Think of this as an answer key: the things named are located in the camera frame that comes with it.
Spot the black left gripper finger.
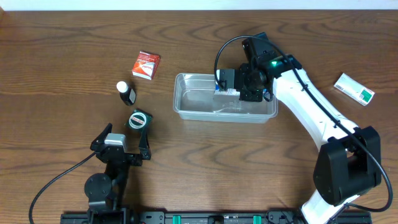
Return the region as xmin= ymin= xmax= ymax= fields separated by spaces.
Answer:
xmin=90 ymin=123 xmax=113 ymax=149
xmin=139 ymin=122 xmax=152 ymax=160

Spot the white green medicine box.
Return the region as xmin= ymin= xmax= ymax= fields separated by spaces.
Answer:
xmin=334 ymin=73 xmax=375 ymax=106

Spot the blue Kool Fever box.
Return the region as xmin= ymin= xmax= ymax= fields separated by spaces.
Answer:
xmin=214 ymin=69 xmax=268 ymax=96

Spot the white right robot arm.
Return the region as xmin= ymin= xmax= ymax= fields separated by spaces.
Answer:
xmin=219 ymin=33 xmax=385 ymax=223

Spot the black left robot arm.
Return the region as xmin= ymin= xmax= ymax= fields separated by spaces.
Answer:
xmin=84 ymin=123 xmax=151 ymax=223

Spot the clear plastic container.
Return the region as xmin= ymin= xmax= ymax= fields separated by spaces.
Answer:
xmin=173 ymin=73 xmax=278 ymax=123

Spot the green ointment box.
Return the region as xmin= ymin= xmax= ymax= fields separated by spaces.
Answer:
xmin=125 ymin=109 xmax=153 ymax=133

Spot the dark syrup bottle white cap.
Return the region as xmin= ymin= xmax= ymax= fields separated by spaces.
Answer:
xmin=116 ymin=81 xmax=136 ymax=106

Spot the red Panadol box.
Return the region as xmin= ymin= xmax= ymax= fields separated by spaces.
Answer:
xmin=132 ymin=51 xmax=161 ymax=80

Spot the black mounting rail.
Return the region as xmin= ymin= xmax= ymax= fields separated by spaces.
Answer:
xmin=60 ymin=210 xmax=373 ymax=224

